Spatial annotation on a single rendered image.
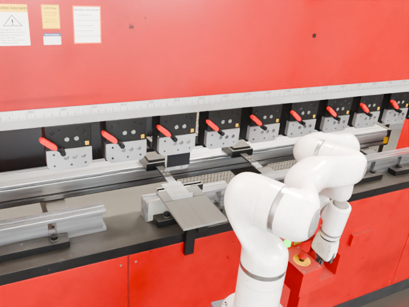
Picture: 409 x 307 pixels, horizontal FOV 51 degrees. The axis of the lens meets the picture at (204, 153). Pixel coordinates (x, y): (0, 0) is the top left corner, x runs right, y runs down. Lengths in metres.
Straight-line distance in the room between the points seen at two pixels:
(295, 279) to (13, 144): 1.35
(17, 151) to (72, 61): 0.78
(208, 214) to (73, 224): 0.51
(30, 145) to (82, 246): 0.62
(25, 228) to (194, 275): 0.72
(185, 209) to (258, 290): 0.63
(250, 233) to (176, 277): 0.85
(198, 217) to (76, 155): 0.49
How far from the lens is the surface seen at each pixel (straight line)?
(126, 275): 1.77
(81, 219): 1.70
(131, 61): 1.48
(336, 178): 1.28
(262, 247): 1.08
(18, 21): 1.39
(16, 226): 1.67
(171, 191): 1.76
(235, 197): 1.02
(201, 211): 1.65
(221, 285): 2.05
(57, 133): 1.50
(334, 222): 1.75
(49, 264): 1.63
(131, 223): 1.79
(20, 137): 2.08
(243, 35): 1.64
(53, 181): 1.90
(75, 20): 1.41
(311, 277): 1.85
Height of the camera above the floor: 1.91
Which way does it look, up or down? 26 degrees down
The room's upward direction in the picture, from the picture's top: 5 degrees clockwise
